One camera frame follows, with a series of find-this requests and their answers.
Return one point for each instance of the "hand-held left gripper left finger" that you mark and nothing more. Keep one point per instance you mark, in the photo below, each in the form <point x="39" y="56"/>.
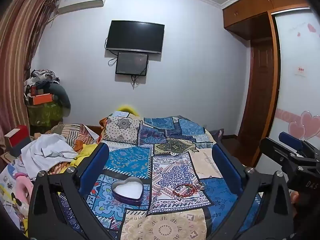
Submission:
<point x="98" y="161"/>

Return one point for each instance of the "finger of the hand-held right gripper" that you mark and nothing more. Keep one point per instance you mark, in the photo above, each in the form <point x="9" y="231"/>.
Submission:
<point x="290" y="140"/>
<point x="277" y="153"/>

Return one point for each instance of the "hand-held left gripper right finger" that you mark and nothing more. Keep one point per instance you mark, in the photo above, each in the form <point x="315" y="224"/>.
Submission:
<point x="225" y="166"/>

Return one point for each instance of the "heart-shaped metal tin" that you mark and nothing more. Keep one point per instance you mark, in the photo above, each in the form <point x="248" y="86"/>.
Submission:
<point x="117" y="196"/>

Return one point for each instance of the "person's right hand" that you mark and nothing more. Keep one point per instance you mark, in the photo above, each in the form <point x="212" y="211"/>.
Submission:
<point x="295" y="198"/>

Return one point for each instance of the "yellow fleece cloth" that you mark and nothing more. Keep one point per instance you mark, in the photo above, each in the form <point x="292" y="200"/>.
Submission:
<point x="86" y="152"/>

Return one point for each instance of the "striped patterned cloth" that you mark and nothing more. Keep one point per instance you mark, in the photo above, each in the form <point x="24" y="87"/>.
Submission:
<point x="77" y="135"/>

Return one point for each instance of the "dark purple pillow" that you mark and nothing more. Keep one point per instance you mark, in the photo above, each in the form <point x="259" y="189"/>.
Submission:
<point x="217" y="133"/>

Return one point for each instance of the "white heart-printed sliding door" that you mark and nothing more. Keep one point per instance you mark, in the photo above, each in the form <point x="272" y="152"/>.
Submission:
<point x="295" y="100"/>

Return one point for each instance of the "patchwork printed blanket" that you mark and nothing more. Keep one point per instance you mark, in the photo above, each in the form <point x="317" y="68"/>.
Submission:
<point x="175" y="170"/>

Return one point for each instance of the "white cloth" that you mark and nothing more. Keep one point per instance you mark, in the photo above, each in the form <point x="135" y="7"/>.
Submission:
<point x="45" y="152"/>

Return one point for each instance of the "yellow plush item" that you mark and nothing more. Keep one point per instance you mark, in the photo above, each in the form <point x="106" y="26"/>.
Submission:
<point x="126" y="109"/>

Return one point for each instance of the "brown wooden door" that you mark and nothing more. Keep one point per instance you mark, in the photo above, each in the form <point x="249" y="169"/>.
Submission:
<point x="260" y="85"/>

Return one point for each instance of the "green patterned cloth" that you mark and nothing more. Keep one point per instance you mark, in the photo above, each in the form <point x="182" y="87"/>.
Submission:
<point x="45" y="115"/>

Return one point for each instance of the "pink plush item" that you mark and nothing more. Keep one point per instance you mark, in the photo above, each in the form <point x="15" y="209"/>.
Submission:
<point x="23" y="187"/>

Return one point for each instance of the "red box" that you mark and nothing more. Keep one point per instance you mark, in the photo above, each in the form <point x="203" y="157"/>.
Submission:
<point x="18" y="138"/>

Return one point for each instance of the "orange box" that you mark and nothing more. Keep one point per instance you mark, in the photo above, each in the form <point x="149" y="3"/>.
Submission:
<point x="42" y="99"/>

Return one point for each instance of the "brown cardboard box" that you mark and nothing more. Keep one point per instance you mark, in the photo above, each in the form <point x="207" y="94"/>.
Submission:
<point x="8" y="158"/>

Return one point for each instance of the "cartoon printed paper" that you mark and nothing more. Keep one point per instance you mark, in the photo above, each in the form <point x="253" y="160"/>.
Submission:
<point x="8" y="187"/>

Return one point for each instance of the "pile of clothes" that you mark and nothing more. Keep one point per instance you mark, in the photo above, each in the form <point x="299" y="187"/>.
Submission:
<point x="41" y="76"/>

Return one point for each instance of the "wooden wardrobe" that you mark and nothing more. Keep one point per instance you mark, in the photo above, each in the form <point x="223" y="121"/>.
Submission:
<point x="250" y="12"/>

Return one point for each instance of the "striped brown curtain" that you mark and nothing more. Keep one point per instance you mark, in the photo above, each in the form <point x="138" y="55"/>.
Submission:
<point x="15" y="55"/>

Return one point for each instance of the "dark wooden bed frame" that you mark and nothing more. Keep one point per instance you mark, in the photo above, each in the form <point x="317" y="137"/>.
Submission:
<point x="95" y="130"/>

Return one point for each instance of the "small black wall monitor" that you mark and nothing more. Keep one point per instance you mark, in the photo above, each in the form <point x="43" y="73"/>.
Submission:
<point x="131" y="63"/>

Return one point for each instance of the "black wall television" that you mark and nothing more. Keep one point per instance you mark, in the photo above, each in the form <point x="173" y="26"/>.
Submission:
<point x="135" y="36"/>

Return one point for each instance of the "white wall air conditioner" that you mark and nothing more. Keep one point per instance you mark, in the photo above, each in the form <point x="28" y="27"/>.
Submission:
<point x="80" y="5"/>

